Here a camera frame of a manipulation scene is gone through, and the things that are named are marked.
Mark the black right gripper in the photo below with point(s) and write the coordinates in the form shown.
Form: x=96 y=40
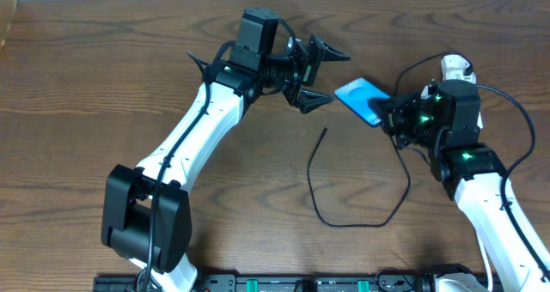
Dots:
x=391 y=115

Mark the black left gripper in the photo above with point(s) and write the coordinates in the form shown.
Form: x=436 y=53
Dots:
x=303 y=71

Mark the blue Galaxy smartphone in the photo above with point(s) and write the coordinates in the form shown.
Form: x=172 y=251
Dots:
x=356 y=96

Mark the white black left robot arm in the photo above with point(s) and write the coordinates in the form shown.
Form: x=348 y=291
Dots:
x=146 y=213

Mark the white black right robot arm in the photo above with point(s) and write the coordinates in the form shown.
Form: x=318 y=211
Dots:
x=445 y=121

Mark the white power strip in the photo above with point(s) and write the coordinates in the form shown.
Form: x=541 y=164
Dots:
x=479 y=121

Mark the brown cardboard panel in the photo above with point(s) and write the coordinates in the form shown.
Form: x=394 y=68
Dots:
x=7 y=12

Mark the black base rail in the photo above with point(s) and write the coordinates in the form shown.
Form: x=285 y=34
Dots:
x=383 y=282

